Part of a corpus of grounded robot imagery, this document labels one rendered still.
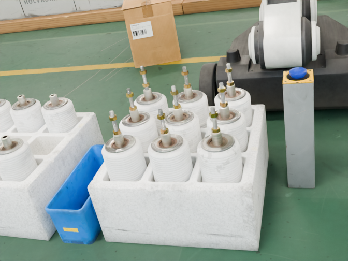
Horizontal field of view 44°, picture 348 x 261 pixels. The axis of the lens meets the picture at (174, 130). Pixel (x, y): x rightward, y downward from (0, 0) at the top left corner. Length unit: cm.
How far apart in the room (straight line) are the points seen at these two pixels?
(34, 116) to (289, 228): 82
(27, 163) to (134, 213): 32
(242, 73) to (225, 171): 56
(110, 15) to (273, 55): 205
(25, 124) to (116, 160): 48
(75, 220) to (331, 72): 87
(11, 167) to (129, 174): 32
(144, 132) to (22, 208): 38
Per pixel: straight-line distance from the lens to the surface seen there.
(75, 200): 124
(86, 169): 129
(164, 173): 97
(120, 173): 101
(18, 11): 361
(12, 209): 121
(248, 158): 101
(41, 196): 117
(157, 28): 212
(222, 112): 103
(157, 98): 120
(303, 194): 118
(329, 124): 148
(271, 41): 125
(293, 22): 127
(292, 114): 108
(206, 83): 145
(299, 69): 107
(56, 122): 132
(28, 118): 138
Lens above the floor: 75
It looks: 29 degrees down
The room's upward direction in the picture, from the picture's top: 11 degrees counter-clockwise
